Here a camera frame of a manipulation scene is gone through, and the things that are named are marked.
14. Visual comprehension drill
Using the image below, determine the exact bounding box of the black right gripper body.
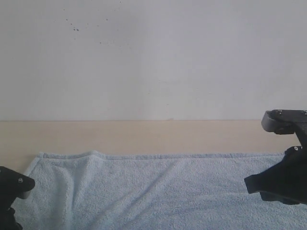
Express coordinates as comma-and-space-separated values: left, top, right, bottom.
284, 131, 307, 173

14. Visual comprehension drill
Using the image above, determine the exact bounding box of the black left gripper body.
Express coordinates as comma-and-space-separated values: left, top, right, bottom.
0, 196, 23, 230

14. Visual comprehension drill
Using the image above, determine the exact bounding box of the light blue fluffy towel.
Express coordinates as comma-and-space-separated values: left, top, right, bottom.
13, 151, 307, 230

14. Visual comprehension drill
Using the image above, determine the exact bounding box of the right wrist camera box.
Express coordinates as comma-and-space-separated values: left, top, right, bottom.
261, 109, 307, 135

